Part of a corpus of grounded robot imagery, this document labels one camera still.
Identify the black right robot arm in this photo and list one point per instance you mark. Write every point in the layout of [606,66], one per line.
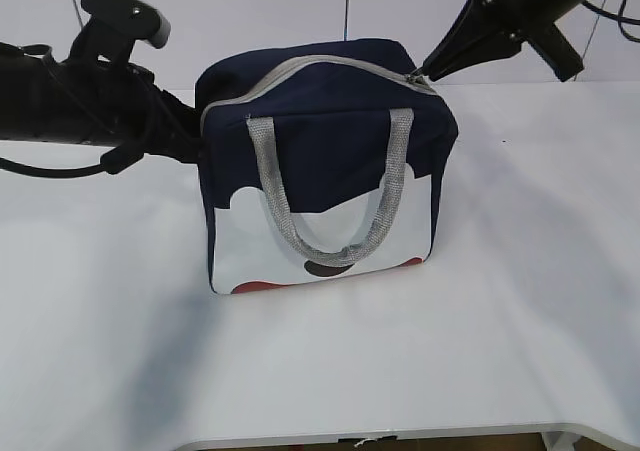
[491,30]

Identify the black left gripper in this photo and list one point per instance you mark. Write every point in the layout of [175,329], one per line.
[148,120]

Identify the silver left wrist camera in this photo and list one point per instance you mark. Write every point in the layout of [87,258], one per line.
[134,19]

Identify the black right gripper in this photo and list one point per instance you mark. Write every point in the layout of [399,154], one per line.
[493,30]

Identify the navy blue lunch bag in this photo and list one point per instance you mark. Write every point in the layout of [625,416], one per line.
[318,162]

